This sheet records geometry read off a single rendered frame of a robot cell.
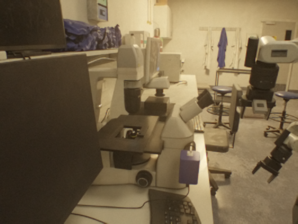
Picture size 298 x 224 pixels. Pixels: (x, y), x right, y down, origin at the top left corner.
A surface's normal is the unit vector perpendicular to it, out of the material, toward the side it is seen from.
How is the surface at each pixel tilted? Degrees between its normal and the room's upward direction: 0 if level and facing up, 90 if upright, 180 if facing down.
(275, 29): 90
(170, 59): 90
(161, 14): 90
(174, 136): 90
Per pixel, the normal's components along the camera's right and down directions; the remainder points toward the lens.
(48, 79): 0.98, 0.00
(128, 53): -0.18, 0.13
